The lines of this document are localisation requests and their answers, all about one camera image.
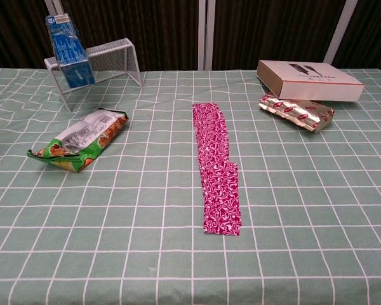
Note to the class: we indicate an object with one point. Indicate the green checked tablecloth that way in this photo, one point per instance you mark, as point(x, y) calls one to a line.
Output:
point(152, 248)

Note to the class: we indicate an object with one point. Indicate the green snack bag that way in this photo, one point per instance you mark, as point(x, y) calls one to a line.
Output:
point(82, 133)

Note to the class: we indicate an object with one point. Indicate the gold foil snack packet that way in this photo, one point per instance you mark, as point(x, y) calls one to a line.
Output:
point(298, 114)

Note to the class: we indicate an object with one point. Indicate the dark ribbed screen panel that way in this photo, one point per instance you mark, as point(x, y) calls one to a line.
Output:
point(146, 28)
point(12, 31)
point(266, 28)
point(374, 31)

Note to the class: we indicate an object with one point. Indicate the blue snack package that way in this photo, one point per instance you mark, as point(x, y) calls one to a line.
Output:
point(70, 54)

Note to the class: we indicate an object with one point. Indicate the white screen frame post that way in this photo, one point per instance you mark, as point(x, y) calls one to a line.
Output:
point(341, 31)
point(206, 35)
point(47, 6)

